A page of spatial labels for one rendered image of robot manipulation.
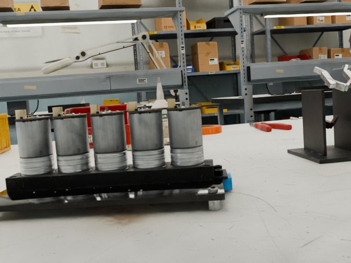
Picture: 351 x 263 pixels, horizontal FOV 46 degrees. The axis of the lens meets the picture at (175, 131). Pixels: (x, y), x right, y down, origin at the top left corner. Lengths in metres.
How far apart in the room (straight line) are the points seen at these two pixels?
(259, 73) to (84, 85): 1.14
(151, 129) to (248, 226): 0.10
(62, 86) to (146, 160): 2.34
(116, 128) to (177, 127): 0.04
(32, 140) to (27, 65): 4.48
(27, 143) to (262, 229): 0.18
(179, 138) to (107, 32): 4.53
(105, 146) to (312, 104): 0.22
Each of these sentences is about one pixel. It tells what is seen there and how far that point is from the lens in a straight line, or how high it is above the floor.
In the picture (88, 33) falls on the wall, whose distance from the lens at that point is 4.80.
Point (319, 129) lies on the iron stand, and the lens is 0.42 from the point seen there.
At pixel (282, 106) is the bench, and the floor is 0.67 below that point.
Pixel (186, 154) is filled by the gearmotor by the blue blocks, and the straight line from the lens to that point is 0.29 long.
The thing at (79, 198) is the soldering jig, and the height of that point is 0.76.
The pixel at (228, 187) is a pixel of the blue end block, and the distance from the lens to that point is 0.30.
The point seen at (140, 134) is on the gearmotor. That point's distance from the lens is 0.29.
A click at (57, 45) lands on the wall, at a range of 4.79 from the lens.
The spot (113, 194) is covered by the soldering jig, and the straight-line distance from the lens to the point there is 0.27.
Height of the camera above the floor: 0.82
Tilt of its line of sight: 5 degrees down
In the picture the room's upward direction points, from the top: 4 degrees counter-clockwise
